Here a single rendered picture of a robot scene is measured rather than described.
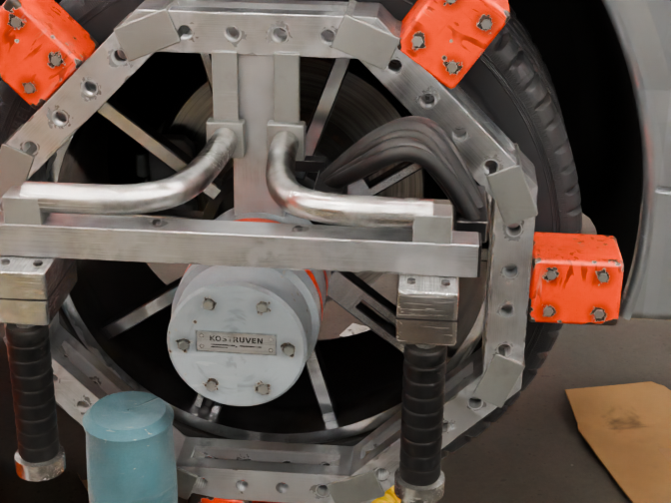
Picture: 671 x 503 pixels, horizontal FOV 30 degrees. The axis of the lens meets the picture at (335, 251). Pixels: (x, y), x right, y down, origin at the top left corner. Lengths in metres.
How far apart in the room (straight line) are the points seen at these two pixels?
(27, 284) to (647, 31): 0.67
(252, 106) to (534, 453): 1.51
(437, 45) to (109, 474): 0.52
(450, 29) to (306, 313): 0.29
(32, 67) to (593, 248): 0.58
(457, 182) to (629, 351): 1.96
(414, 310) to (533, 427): 1.66
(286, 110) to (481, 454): 1.48
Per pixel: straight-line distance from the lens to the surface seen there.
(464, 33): 1.16
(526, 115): 1.28
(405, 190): 1.49
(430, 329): 1.03
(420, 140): 1.09
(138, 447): 1.24
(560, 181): 1.30
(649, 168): 1.39
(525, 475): 2.51
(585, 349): 2.98
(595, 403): 2.72
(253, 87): 1.20
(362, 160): 1.09
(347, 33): 1.17
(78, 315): 1.43
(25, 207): 1.07
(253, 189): 1.23
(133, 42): 1.20
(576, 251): 1.27
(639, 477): 2.53
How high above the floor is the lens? 1.39
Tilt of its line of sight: 24 degrees down
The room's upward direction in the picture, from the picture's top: 1 degrees clockwise
